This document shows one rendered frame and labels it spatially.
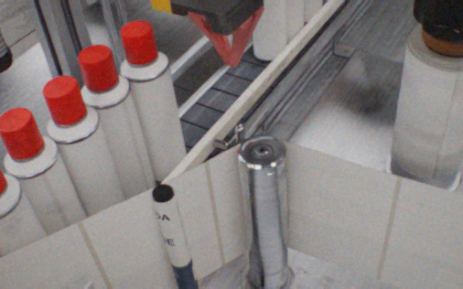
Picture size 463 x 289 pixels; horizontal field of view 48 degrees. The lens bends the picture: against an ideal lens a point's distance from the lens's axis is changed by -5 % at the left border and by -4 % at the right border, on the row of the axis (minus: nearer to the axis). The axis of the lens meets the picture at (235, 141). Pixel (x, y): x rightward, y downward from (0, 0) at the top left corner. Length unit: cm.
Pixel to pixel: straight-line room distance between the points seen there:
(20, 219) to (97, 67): 16
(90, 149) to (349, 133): 34
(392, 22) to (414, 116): 48
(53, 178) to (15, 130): 6
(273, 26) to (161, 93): 27
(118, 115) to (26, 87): 46
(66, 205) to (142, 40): 17
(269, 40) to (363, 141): 21
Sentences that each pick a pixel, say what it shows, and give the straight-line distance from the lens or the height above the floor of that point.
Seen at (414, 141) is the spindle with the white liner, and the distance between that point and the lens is 59.
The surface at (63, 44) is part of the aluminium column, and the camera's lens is 67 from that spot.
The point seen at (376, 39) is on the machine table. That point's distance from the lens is 98.
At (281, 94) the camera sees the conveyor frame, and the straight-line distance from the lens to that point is 78.
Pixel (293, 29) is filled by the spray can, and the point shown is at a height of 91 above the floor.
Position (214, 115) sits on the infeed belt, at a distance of 74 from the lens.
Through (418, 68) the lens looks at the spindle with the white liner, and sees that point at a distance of 54.
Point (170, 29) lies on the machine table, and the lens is 103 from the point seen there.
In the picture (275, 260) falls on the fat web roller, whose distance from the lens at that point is 51.
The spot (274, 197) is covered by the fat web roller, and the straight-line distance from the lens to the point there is 44.
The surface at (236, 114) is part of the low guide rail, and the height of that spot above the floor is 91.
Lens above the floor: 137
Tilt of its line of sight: 44 degrees down
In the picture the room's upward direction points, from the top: 6 degrees counter-clockwise
